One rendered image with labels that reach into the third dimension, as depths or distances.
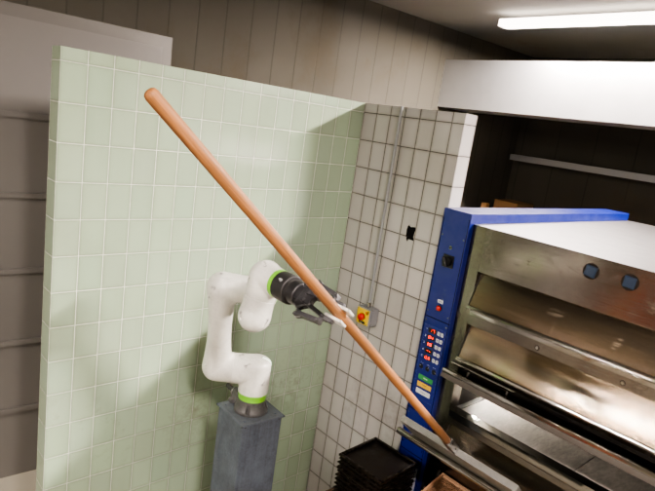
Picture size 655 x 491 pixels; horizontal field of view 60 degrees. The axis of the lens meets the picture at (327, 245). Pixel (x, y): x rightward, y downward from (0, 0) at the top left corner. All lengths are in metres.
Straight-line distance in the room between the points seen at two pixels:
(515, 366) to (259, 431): 1.16
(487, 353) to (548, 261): 0.53
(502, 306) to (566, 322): 0.29
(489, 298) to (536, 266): 0.28
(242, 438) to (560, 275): 1.50
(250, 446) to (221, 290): 0.72
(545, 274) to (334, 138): 1.30
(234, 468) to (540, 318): 1.46
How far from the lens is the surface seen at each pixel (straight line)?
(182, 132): 1.16
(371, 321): 3.14
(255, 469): 2.66
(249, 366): 2.45
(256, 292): 1.79
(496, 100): 5.19
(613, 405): 2.57
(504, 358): 2.74
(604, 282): 2.48
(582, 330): 2.55
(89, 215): 2.48
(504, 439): 2.85
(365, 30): 4.88
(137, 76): 2.49
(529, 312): 2.63
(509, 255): 2.65
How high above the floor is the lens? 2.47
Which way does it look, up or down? 12 degrees down
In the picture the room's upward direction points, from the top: 8 degrees clockwise
